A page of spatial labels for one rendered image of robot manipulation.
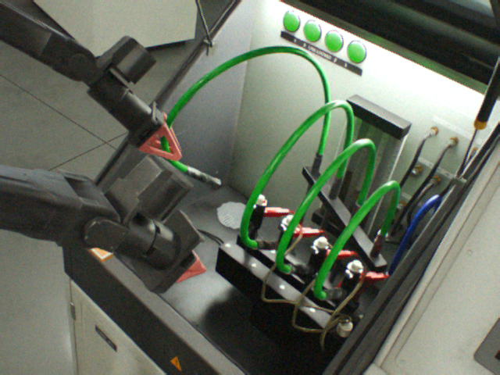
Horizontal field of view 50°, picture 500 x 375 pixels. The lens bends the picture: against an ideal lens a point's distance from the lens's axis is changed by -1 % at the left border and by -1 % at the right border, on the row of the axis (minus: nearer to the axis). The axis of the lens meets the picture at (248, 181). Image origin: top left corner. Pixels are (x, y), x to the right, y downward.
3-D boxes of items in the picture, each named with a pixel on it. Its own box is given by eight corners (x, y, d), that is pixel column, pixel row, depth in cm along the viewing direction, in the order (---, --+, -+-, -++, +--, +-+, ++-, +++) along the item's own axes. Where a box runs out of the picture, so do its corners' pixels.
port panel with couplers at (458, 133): (381, 220, 124) (428, 104, 106) (388, 214, 127) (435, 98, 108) (430, 251, 118) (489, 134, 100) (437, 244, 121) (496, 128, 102)
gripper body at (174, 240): (208, 241, 73) (176, 223, 67) (157, 295, 73) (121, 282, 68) (185, 212, 77) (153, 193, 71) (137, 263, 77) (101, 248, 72)
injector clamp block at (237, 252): (211, 291, 129) (218, 245, 120) (239, 270, 136) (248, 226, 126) (324, 385, 113) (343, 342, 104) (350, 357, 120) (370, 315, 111)
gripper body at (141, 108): (160, 106, 104) (132, 80, 101) (160, 125, 95) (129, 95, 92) (137, 129, 105) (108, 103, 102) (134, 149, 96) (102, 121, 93)
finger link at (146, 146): (191, 137, 106) (156, 104, 102) (193, 151, 99) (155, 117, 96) (166, 160, 107) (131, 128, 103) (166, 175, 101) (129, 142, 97)
